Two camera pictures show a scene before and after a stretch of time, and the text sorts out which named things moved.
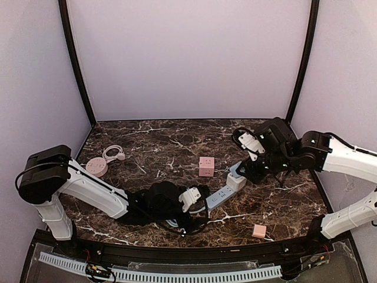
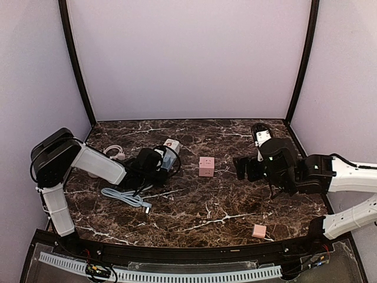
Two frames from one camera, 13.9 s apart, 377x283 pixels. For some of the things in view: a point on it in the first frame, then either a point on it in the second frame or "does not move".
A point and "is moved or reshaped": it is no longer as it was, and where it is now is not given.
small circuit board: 96,269 does not move
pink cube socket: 206,166 does not move
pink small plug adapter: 259,231 does not move
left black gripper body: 197,206 to 161,175
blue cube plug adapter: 233,170 is moved or reshaped
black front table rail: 134,252 does not move
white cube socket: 235,184 to 173,144
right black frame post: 309,44 does not move
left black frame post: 63,16 does not move
